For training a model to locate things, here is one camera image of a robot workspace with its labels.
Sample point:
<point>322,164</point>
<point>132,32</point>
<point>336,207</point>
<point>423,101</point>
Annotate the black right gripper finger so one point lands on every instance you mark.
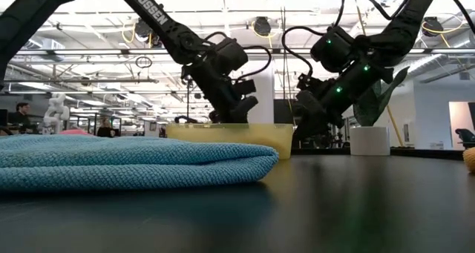
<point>310,102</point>
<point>310,128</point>

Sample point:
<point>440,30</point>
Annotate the yellow translucent plastic bin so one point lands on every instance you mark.
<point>259,138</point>

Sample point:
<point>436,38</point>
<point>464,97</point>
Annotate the blue microfiber towel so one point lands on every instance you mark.
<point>130,164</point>

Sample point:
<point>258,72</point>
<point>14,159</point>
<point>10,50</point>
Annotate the orange microfiber towel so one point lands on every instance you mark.
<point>470,160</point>

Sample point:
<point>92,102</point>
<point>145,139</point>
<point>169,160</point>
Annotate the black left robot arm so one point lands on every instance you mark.
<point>159,19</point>

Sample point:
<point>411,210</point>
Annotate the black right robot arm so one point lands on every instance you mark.
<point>404,26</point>

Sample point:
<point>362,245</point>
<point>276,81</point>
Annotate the pink microfiber towel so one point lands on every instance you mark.
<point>76,132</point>

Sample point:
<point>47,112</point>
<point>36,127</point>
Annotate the black monitor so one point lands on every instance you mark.
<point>282,112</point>

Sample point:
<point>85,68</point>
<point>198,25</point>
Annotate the snake plant in white pot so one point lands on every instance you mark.
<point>369,141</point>

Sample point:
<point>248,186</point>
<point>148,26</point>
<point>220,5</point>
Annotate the person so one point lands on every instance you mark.
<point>105,128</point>
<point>20,117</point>

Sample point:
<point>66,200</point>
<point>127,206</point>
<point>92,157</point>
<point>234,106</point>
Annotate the black office chair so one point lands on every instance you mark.
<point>465,136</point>

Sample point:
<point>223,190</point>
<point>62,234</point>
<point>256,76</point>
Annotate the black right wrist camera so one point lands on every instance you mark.
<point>306,82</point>

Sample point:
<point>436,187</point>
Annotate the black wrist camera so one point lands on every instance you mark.
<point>306,82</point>
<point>245,87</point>

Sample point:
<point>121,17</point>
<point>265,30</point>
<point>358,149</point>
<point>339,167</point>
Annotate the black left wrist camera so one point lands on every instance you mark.
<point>245,87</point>

